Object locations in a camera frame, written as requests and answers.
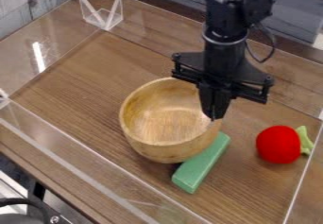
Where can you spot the light wooden bowl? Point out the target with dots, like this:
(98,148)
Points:
(164,123)

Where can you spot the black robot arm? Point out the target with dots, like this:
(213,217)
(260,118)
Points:
(230,18)

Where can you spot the green rectangular block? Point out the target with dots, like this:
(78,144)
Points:
(193,171)

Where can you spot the red plush tomato toy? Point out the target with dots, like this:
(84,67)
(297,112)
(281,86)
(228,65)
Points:
(281,144)

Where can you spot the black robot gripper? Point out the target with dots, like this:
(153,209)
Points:
(222,74)

